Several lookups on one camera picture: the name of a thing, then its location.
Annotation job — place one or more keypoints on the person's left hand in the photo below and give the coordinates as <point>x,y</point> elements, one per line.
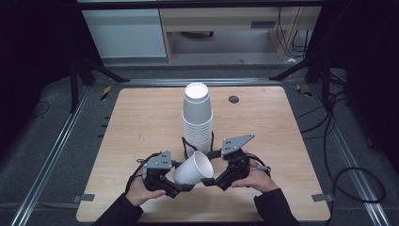
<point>139,193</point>

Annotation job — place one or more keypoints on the single white paper cup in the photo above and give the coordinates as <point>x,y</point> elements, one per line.
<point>189,172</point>

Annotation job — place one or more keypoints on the person's right hand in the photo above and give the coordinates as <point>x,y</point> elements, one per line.
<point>258,179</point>

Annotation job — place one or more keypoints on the white cabinet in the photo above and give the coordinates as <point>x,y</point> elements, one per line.
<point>125,34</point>

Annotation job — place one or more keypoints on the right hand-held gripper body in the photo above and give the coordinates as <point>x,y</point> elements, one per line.
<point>236,166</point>

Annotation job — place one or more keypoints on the black metal stand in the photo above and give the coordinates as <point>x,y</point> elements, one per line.
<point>326,78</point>
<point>74,84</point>

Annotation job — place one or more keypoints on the grey table edge bracket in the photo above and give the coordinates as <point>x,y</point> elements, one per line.
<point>84,198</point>
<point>322,197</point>

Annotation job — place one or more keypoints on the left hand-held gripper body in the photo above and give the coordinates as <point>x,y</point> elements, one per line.
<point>158,175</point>

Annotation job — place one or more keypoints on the round black table grommet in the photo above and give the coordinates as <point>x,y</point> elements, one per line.
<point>233,99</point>

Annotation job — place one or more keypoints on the aluminium floor rail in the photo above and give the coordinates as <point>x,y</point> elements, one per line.
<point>348,157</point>
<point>50,157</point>
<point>156,82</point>

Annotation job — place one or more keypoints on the yellow black tape strip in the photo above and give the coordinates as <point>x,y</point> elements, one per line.
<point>105,93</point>
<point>303,91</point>

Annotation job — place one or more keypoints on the stack of white paper cups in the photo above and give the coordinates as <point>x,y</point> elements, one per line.
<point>197,125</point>

